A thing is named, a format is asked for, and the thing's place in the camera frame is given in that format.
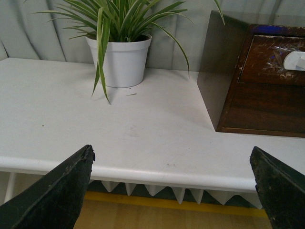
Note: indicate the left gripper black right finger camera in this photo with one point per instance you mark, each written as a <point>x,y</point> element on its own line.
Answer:
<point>281,190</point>

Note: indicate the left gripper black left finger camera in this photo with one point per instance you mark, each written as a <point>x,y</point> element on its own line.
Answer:
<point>55,200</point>

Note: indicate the brown wooden drawer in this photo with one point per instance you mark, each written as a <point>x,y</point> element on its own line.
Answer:
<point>265,61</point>

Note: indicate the white drawer handle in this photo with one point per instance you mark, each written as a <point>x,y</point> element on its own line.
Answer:
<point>295,61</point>

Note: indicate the dark wooden drawer cabinet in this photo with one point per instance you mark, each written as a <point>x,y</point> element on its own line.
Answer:
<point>248,108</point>

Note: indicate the white plant pot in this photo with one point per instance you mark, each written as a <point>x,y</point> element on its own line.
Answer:
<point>124,62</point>

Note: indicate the green spider plant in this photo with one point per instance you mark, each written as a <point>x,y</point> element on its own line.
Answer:
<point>107,21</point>

